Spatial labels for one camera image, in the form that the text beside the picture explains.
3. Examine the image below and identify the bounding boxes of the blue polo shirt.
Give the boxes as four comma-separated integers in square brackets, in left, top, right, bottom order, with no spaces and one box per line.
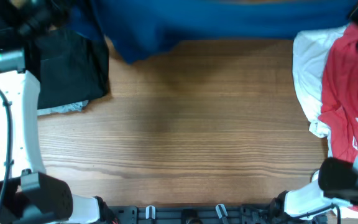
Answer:
[67,0,356,63]

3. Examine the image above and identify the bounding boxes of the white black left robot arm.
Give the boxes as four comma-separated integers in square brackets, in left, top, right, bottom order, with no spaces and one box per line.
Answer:
[0,0,104,223]

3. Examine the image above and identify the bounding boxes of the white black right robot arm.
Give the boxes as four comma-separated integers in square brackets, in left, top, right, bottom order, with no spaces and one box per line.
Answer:
[262,3,358,223]

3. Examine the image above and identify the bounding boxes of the folded black shorts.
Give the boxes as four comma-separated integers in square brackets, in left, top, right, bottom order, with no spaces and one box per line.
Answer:
[34,29,109,110]

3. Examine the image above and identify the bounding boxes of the white t-shirt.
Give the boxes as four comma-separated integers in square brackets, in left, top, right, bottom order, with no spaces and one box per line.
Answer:
[291,24,349,139]

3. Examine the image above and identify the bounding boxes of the red printed t-shirt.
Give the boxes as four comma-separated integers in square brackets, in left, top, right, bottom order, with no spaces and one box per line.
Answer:
[319,24,358,164]

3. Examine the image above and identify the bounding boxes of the light grey folded garment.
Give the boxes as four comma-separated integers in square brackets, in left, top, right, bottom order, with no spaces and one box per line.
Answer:
[37,100,89,116]

